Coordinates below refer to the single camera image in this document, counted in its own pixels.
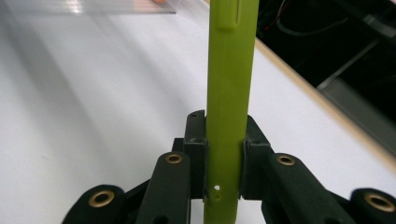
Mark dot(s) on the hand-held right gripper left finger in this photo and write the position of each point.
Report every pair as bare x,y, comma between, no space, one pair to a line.
196,149

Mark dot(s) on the clear plastic bin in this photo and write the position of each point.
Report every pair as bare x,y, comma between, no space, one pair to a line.
93,6

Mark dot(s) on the white metal desk frame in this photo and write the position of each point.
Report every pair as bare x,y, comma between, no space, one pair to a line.
358,105

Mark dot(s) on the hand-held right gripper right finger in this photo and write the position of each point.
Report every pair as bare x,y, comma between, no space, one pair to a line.
255,155

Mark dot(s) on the green cartoon phone case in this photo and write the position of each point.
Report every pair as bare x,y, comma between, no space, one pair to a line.
230,93

